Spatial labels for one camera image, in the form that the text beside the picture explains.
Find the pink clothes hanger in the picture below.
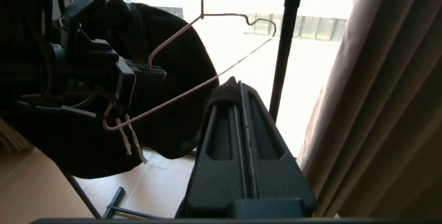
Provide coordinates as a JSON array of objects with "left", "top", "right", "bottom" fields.
[{"left": 102, "top": 0, "right": 278, "bottom": 131}]

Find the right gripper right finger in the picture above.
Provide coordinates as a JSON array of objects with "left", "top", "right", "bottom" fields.
[{"left": 240, "top": 81, "right": 318, "bottom": 218}]

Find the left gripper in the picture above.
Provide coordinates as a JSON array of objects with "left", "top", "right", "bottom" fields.
[{"left": 51, "top": 39, "right": 168, "bottom": 109}]

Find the window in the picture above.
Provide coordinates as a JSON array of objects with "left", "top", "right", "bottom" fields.
[{"left": 51, "top": 0, "right": 361, "bottom": 158}]

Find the black clothes rack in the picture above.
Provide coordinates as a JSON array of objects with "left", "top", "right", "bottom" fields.
[{"left": 61, "top": 0, "right": 356, "bottom": 220}]

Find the black garment with white cords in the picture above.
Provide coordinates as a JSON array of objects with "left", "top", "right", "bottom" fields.
[{"left": 10, "top": 2, "right": 220, "bottom": 179}]

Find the beige curtain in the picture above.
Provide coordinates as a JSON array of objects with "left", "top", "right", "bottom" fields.
[{"left": 0, "top": 118, "right": 35, "bottom": 153}]

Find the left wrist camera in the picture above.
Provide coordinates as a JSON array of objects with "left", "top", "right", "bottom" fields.
[{"left": 60, "top": 0, "right": 133, "bottom": 50}]

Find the brown curtain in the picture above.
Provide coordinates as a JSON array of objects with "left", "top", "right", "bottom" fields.
[{"left": 296, "top": 0, "right": 442, "bottom": 218}]

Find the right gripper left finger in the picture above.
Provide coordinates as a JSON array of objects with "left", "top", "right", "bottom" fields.
[{"left": 185, "top": 103, "right": 250, "bottom": 218}]

